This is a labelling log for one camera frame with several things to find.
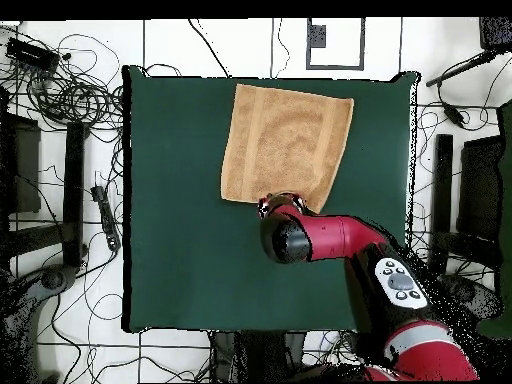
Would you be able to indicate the black power strip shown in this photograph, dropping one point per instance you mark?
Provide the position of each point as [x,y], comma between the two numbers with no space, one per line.
[107,218]

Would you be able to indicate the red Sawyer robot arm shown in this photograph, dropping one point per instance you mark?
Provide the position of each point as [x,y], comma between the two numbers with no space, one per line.
[340,236]

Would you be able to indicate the black power adapter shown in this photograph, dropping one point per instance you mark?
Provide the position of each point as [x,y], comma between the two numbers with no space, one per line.
[454,115]

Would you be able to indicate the black speckled box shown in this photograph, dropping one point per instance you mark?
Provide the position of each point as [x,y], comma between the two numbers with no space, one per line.
[496,34]

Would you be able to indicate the black electronics box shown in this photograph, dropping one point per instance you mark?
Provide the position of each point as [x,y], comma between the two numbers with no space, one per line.
[32,54]

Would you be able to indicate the yellow-orange terry towel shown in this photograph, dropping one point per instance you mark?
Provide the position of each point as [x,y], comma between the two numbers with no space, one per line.
[284,140]

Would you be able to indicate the black tripod rod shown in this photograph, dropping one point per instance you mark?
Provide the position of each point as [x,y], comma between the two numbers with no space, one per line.
[460,68]

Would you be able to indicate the black stand leg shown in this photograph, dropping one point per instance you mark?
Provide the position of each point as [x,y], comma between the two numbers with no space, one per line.
[73,192]
[442,192]

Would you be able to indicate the grey rectangular frame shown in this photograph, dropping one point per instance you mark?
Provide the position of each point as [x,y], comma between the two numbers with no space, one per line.
[318,36]

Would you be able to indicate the dark green tablecloth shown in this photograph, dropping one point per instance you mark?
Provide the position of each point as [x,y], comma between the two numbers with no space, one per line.
[180,260]

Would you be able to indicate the grey chair base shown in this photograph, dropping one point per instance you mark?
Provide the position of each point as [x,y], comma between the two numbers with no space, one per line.
[52,280]
[476,296]

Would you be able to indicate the dark green fabric object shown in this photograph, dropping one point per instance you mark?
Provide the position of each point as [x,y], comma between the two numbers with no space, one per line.
[506,200]

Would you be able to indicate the dark flat panel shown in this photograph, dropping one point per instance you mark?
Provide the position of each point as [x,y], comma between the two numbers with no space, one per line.
[478,188]
[24,168]

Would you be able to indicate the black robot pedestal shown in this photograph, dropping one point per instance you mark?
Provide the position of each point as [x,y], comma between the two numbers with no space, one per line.
[256,356]

